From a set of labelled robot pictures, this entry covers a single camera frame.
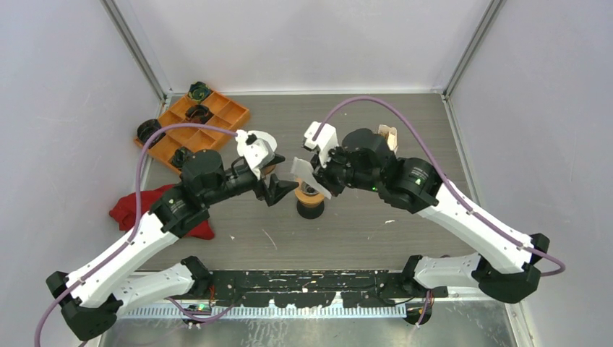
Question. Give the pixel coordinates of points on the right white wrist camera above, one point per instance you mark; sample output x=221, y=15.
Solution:
x=325, y=141

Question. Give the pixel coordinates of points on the black rolled cloth in tray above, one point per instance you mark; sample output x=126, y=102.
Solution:
x=198, y=114

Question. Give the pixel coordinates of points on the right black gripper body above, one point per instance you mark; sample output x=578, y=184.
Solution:
x=337, y=174

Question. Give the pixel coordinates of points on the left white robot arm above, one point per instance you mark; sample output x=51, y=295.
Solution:
x=92, y=297

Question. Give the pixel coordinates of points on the light wooden ring holder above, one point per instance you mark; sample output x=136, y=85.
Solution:
x=307, y=195

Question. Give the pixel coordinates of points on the orange wooden compartment tray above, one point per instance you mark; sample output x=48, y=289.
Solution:
x=228, y=114

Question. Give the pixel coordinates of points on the dark wooden dripper stand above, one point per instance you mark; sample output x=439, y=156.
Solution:
x=268, y=170

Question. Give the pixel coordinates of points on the red and black carafe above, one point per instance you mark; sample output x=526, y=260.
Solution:
x=310, y=211

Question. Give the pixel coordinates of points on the dark patterned rolled cloth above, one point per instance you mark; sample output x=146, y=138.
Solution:
x=198, y=91

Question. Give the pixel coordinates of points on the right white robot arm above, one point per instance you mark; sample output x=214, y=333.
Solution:
x=503, y=262

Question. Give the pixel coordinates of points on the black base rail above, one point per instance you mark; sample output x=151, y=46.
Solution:
x=306, y=288

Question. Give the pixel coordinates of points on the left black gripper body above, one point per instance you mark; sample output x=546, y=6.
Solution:
x=241, y=183

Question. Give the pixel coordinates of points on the small dark rolled cloth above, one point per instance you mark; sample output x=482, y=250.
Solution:
x=180, y=157

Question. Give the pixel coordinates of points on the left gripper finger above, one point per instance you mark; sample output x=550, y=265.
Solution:
x=273, y=191
x=284, y=187

